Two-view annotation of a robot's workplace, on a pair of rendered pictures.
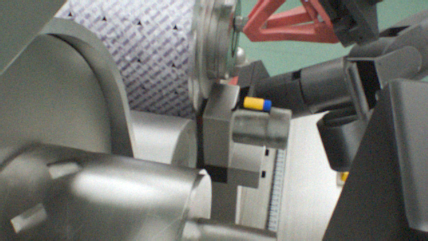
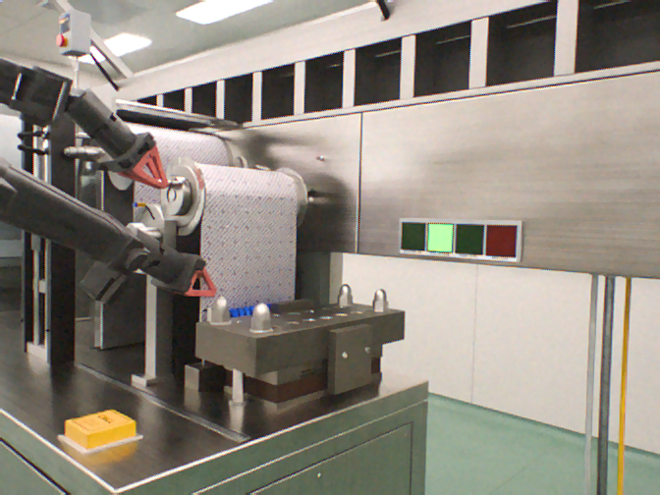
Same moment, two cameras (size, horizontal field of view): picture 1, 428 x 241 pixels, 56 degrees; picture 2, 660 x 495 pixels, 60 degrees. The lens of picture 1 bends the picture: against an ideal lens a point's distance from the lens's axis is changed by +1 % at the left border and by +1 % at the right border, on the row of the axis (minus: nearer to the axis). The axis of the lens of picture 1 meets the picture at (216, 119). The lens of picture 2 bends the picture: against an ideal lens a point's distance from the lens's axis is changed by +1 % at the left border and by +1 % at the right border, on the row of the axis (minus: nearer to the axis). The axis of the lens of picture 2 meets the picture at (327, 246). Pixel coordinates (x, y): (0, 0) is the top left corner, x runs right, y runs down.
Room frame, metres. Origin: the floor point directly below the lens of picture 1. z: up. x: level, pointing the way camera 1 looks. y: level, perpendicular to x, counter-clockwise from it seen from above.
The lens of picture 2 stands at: (1.09, -0.77, 1.22)
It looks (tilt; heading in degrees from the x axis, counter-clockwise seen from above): 3 degrees down; 121
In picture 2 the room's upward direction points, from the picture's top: 2 degrees clockwise
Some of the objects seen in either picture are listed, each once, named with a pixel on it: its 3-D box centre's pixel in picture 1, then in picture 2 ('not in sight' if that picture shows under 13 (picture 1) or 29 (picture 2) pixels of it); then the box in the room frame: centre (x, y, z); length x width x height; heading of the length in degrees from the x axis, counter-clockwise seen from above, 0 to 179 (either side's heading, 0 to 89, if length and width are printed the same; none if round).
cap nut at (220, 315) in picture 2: not in sight; (220, 309); (0.44, -0.03, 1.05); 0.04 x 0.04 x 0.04
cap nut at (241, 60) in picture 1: (237, 59); (261, 316); (0.53, -0.04, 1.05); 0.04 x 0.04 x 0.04
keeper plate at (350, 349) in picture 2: not in sight; (351, 357); (0.62, 0.13, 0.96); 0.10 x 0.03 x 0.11; 78
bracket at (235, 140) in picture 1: (235, 193); (153, 301); (0.27, -0.02, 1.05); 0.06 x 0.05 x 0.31; 78
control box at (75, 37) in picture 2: not in sight; (72, 33); (-0.22, 0.15, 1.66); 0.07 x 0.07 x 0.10; 79
